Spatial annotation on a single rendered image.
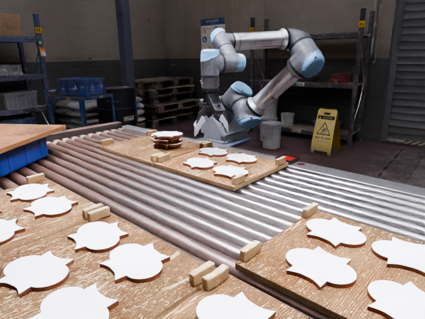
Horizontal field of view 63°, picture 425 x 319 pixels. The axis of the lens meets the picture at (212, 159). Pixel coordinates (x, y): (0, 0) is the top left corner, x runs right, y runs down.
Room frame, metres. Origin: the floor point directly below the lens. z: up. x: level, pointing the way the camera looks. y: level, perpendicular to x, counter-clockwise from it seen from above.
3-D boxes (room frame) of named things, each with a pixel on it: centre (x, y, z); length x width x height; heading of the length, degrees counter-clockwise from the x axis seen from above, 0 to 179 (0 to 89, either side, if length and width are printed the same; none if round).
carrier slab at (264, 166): (1.33, -0.03, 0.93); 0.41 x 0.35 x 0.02; 48
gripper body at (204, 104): (1.48, 0.01, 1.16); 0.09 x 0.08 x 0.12; 20
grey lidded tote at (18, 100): (5.04, 2.81, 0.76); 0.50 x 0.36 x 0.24; 148
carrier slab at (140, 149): (1.61, 0.28, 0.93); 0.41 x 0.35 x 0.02; 47
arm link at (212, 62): (1.48, 0.00, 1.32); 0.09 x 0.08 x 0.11; 115
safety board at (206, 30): (7.31, -0.04, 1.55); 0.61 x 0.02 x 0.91; 52
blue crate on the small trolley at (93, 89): (4.67, 1.70, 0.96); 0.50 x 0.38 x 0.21; 67
